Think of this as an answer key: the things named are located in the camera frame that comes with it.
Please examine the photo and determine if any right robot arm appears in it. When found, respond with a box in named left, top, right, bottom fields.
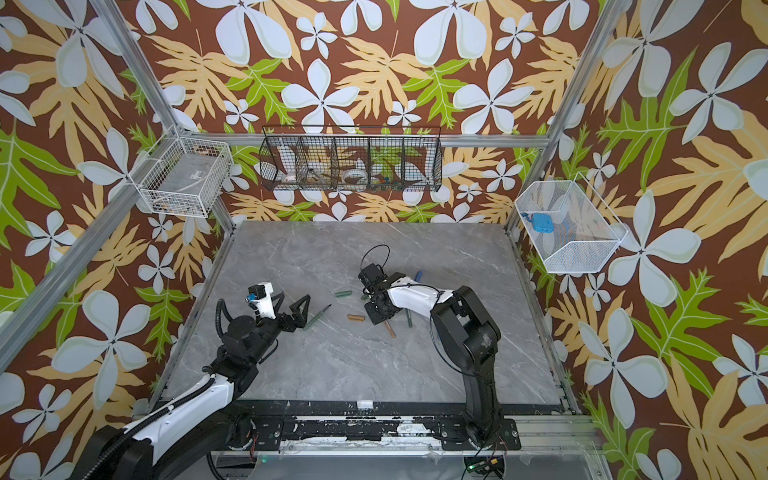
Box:
left=358, top=264, right=503, bottom=447

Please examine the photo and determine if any green pen left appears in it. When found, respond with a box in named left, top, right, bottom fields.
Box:
left=304, top=304, right=332, bottom=331

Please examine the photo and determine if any white mesh basket right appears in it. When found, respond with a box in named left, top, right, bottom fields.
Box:
left=515, top=174, right=629, bottom=276

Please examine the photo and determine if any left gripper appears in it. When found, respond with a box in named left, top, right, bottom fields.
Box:
left=246, top=291, right=308, bottom=368

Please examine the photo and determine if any electronics board with led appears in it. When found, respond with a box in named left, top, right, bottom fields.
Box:
left=461, top=456, right=505, bottom=480

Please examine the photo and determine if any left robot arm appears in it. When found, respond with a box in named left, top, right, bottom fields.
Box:
left=71, top=282, right=311, bottom=479

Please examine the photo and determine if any brown pen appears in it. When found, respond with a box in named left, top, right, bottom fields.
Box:
left=384, top=321, right=397, bottom=339

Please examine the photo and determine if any white wire basket left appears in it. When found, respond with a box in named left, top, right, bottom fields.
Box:
left=132, top=127, right=233, bottom=218

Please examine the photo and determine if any black wire basket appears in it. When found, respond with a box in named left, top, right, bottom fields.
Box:
left=256, top=125, right=444, bottom=192

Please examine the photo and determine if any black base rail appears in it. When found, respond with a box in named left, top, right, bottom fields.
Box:
left=239, top=400, right=522, bottom=452

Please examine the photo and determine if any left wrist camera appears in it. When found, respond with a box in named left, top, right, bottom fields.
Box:
left=245, top=282, right=276, bottom=320

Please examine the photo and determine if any blue object in basket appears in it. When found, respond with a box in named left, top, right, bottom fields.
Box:
left=527, top=213, right=555, bottom=234

